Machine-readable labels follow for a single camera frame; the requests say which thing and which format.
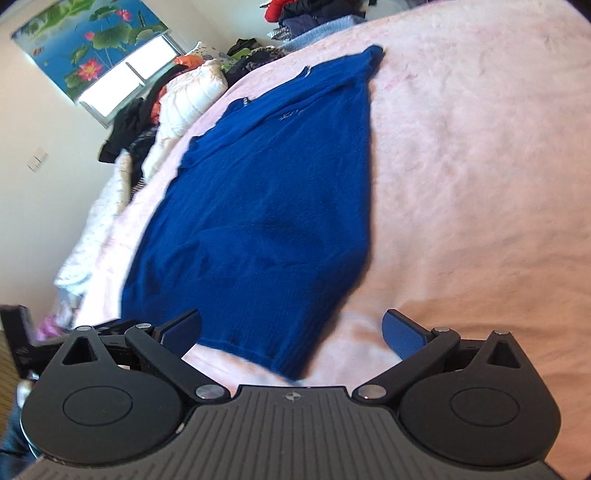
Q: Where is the blue knit sweater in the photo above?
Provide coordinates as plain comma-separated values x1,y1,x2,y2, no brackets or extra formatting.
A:
120,45,384,380

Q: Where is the dark clothes pile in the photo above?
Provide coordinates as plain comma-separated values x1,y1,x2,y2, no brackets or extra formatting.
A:
221,0,417,77

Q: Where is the white patterned quilt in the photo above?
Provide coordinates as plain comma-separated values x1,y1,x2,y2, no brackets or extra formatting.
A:
53,150,132,296

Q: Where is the black jacket on bed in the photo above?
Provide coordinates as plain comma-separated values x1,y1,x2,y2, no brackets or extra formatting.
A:
98,64,187,164

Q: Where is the white puffer jacket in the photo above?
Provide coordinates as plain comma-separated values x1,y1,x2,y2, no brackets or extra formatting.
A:
141,60,228,183

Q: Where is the window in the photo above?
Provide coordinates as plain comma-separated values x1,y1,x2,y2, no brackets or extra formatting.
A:
77,35,182,127

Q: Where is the orange garment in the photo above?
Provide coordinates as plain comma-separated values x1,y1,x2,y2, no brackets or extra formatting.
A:
146,54,204,125

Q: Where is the lotus flower roller blind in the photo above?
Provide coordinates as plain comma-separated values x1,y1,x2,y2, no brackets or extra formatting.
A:
11,0,169,101

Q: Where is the light blue knit blanket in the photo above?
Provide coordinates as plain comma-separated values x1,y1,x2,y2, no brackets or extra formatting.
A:
280,15,367,53

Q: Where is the red garment on pile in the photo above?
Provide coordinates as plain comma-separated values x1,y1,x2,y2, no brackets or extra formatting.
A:
263,0,297,23

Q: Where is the white wall switch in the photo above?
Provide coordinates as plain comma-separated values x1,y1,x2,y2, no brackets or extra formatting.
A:
27,148,48,172

